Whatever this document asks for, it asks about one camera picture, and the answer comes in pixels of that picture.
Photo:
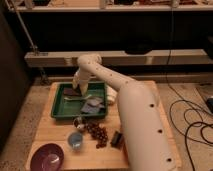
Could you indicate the white object beside tray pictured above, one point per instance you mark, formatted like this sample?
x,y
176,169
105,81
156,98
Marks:
x,y
111,96

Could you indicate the grey crumpled cloth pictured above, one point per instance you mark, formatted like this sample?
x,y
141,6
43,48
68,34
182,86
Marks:
x,y
93,105

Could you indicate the purple bowl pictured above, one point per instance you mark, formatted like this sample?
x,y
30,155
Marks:
x,y
48,157

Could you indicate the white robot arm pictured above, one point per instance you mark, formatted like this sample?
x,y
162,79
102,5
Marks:
x,y
146,142

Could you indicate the white lower shelf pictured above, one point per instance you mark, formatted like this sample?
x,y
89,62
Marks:
x,y
120,58

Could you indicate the white upper shelf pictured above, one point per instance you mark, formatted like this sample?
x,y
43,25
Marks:
x,y
104,6

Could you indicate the brown felt eraser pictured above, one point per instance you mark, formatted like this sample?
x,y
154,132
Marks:
x,y
71,92

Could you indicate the small blue cup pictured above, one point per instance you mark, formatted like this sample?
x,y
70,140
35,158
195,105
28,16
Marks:
x,y
75,140

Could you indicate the white shelf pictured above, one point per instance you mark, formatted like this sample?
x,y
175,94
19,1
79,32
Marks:
x,y
120,58
104,6

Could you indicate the small dark block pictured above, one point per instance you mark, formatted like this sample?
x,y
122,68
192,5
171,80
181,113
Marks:
x,y
117,140

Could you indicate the metal diagonal pole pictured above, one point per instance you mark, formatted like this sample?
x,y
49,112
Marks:
x,y
43,77

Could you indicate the bunch of dark grapes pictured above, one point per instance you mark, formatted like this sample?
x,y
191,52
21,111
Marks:
x,y
98,133

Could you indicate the green plastic tray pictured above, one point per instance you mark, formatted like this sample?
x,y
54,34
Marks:
x,y
63,109

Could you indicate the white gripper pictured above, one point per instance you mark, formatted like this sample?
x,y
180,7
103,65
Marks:
x,y
81,79

